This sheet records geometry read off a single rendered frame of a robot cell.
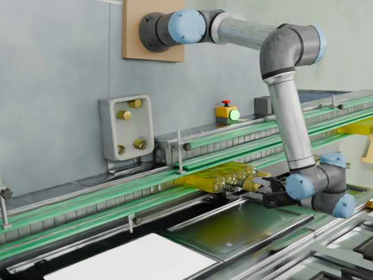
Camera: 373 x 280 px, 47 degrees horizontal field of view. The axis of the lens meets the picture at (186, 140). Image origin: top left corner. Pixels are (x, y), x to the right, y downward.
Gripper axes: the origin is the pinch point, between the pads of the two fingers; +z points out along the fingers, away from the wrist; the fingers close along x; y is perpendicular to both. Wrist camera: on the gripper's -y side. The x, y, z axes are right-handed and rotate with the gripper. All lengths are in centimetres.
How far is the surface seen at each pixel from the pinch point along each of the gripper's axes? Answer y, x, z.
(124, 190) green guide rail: -38.4, 5.1, 23.6
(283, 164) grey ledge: 59, -11, 31
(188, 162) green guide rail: -5.9, 6.2, 27.4
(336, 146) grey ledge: 108, -13, 31
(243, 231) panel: -10.0, -12.5, -3.0
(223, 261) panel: -30.0, -12.0, -13.0
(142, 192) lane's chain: -26.6, -0.7, 30.5
